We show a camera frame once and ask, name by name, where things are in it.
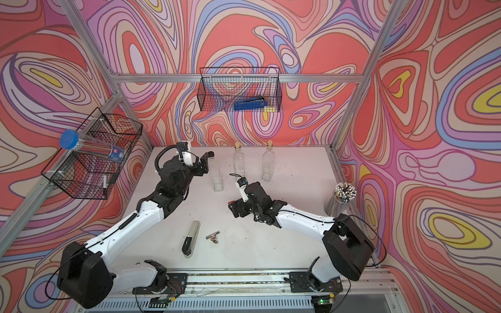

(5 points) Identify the clear glass bottle black cap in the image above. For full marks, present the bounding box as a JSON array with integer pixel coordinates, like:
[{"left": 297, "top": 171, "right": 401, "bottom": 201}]
[{"left": 208, "top": 155, "right": 224, "bottom": 192}]

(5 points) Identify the clear glass bottle cork stopper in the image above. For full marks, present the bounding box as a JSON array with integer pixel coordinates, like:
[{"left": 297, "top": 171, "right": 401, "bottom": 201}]
[{"left": 233, "top": 142, "right": 245, "bottom": 177}]

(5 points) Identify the clear square bottle with cork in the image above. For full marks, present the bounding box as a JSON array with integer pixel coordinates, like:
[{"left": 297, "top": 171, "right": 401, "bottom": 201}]
[{"left": 262, "top": 140, "right": 275, "bottom": 181}]

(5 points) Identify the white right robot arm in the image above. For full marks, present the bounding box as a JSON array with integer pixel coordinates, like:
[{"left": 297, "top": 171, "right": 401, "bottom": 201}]
[{"left": 228, "top": 177, "right": 374, "bottom": 283}]

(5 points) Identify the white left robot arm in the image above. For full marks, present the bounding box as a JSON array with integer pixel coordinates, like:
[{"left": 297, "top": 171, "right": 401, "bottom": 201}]
[{"left": 55, "top": 146, "right": 214, "bottom": 309}]

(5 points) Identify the small metal clip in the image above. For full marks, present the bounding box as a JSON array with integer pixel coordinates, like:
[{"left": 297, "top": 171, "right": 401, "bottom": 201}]
[{"left": 206, "top": 231, "right": 220, "bottom": 244}]

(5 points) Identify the blue plastic tool in basket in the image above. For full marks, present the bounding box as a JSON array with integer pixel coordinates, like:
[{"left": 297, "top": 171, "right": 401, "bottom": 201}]
[{"left": 234, "top": 96, "right": 267, "bottom": 111}]

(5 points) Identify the black and beige flat tool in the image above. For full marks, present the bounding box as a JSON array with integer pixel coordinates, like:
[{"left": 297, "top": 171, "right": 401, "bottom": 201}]
[{"left": 181, "top": 220, "right": 200, "bottom": 258}]

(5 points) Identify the metal cup of pencils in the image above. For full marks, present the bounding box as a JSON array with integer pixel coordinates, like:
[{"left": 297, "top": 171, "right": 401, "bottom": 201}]
[{"left": 324, "top": 182, "right": 357, "bottom": 217}]

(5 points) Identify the black marker in basket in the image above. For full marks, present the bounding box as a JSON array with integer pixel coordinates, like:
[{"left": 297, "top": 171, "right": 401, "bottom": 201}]
[{"left": 103, "top": 175, "right": 108, "bottom": 198}]

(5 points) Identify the clear tube with blue cap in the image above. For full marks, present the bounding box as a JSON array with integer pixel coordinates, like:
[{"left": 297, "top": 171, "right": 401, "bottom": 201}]
[{"left": 59, "top": 130, "right": 125, "bottom": 162}]

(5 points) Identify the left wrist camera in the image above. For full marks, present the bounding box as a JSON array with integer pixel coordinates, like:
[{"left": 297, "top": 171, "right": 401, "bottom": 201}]
[{"left": 176, "top": 141, "right": 194, "bottom": 167}]

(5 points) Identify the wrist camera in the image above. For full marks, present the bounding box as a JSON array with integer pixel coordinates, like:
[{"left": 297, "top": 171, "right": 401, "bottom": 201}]
[
  {"left": 236, "top": 176, "right": 249, "bottom": 203},
  {"left": 176, "top": 141, "right": 194, "bottom": 167}
]

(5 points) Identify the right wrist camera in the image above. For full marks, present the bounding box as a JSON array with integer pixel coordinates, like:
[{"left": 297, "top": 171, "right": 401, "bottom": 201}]
[{"left": 236, "top": 176, "right": 249, "bottom": 203}]

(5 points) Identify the black wire basket back wall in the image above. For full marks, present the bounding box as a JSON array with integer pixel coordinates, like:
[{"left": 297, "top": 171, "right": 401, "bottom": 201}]
[{"left": 197, "top": 66, "right": 283, "bottom": 113}]

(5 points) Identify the black wire basket wall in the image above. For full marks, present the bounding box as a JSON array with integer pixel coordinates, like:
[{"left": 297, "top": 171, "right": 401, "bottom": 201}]
[
  {"left": 41, "top": 108, "right": 143, "bottom": 200},
  {"left": 197, "top": 66, "right": 283, "bottom": 113}
]

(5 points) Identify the black wire basket left wall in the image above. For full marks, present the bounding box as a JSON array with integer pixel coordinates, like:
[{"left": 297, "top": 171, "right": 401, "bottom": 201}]
[{"left": 41, "top": 108, "right": 143, "bottom": 200}]

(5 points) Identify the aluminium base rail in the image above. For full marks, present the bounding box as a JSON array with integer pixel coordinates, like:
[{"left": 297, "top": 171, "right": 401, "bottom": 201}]
[{"left": 92, "top": 268, "right": 406, "bottom": 312}]

